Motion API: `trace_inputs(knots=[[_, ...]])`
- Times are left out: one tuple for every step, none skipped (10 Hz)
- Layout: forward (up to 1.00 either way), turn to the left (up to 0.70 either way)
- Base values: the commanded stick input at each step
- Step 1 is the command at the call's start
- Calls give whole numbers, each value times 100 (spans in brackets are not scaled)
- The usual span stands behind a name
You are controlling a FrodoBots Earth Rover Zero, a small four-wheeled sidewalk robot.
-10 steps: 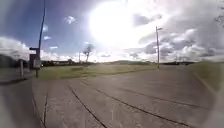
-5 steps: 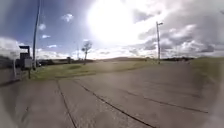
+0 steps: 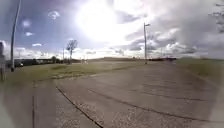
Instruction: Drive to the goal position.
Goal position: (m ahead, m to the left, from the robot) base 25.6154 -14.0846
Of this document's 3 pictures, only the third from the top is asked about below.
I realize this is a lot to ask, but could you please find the leaning grey pole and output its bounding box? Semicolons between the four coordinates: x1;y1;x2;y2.
9;0;22;73

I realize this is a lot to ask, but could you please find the tall street lamp pole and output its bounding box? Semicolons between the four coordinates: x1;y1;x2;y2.
143;22;151;65

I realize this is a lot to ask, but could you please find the dark hedge line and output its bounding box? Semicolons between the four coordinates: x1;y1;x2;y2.
13;56;81;67

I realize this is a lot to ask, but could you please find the distant low hill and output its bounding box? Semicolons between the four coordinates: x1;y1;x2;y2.
83;56;144;63

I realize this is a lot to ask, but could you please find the grass field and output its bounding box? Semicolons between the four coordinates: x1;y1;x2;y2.
173;58;224;84
0;61;141;87

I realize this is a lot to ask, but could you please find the bare tree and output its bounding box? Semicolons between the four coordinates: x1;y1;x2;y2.
65;38;79;65

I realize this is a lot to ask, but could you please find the grey concrete slab road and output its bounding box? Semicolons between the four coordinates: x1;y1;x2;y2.
0;60;224;128

